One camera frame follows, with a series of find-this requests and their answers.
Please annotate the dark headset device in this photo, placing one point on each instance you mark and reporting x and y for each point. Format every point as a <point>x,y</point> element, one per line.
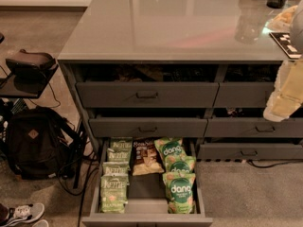
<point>30,65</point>

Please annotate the open bottom left drawer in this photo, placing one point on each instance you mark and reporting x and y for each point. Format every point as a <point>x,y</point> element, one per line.
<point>147,204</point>

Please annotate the green dang bag middle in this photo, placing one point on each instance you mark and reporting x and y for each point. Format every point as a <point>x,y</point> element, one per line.
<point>177,163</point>

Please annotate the green dang bag back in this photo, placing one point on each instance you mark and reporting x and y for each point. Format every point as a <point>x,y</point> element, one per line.
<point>169,146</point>

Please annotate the middle left grey drawer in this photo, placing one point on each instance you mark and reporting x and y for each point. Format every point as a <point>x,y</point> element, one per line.
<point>147,127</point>

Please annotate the middle right grey drawer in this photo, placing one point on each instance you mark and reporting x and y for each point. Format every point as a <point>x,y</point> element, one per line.
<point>254,127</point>

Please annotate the green kettle bag back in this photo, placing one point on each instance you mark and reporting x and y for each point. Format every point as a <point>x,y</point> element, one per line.
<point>121,143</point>

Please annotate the grey drawer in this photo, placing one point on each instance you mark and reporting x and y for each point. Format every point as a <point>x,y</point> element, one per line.
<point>101,94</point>
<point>250,151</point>
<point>147,127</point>
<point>243,94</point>
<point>254,127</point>

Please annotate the grey drawer cabinet counter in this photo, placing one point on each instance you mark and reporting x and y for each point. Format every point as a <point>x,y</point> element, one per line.
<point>173,41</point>

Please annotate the top left grey drawer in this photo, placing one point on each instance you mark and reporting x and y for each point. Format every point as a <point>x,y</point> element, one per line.
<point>101,94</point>

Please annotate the grey white sneaker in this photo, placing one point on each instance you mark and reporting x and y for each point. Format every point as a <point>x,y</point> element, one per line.
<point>11,216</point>

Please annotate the top right grey drawer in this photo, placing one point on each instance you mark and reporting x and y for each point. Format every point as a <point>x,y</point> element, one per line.
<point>243,94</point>

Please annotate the black white marker board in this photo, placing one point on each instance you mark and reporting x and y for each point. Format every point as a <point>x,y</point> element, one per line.
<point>283,41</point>

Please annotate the bottom right grey drawer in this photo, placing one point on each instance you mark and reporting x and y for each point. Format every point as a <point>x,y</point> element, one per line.
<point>250,151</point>

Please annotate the green dang bag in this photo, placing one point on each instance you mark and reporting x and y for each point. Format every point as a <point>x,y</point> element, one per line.
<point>179,192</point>
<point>177,163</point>
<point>169,146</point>

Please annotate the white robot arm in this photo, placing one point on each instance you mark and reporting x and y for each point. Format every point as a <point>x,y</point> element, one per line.
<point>294,16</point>

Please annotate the black backpack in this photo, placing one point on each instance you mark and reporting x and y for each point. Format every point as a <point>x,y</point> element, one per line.
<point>39,143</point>

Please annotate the brown sea salt chip bag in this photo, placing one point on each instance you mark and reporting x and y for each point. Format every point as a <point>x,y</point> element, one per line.
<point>146,157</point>

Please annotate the green kettle bag front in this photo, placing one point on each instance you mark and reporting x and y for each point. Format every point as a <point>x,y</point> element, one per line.
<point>113,193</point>

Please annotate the green dang bag front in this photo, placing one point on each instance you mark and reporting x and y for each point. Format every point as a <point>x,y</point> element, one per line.
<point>179,192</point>

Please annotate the green kettle bag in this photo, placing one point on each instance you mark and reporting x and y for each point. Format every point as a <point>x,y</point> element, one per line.
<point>121,143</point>
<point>115,168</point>
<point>113,193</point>
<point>118,155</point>

